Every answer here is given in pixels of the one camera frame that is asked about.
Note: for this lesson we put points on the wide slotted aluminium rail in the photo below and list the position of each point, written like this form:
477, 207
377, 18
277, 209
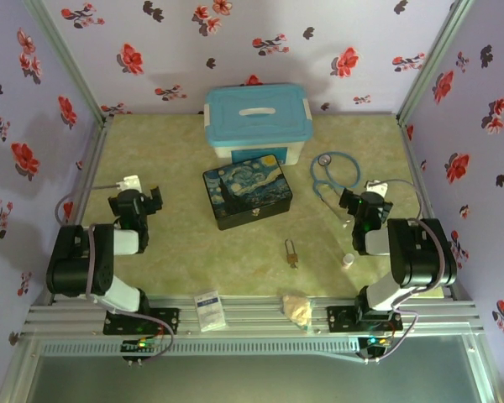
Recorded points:
252, 319

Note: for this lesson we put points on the silver tin box latch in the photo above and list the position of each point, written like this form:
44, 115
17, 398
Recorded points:
256, 212

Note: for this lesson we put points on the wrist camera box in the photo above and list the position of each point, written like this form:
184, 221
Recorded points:
376, 186
129, 184

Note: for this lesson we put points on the blue stethoscope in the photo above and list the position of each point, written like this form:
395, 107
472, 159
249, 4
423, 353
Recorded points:
325, 159

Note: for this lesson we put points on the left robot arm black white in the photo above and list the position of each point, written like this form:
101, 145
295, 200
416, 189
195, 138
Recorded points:
80, 264

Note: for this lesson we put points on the grey metal panel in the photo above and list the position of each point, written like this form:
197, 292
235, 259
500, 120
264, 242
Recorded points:
252, 380

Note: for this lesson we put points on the brass padlock with silver shackle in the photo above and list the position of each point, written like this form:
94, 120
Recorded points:
292, 257

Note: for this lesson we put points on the beige crumpled packet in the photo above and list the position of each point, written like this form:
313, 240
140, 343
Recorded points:
297, 312

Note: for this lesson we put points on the aluminium frame post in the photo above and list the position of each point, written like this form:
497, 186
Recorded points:
434, 54
63, 46

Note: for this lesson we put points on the small white pill bottle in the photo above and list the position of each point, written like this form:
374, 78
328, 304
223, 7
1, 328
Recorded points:
348, 261

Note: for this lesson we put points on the controller board with lights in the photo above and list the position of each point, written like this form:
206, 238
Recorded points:
376, 341
140, 344

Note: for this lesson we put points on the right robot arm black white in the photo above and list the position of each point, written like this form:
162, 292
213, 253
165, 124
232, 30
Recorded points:
420, 260

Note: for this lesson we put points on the white storage box blue lid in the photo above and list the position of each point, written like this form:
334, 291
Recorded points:
256, 126

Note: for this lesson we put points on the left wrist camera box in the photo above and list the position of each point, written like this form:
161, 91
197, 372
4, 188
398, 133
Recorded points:
129, 184

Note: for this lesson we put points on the starry night print tin box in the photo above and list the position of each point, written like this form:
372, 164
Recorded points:
248, 189

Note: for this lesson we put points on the white packet with blue label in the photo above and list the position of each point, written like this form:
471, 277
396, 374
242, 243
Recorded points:
210, 310

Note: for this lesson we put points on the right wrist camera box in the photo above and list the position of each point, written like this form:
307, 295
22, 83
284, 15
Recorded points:
376, 186

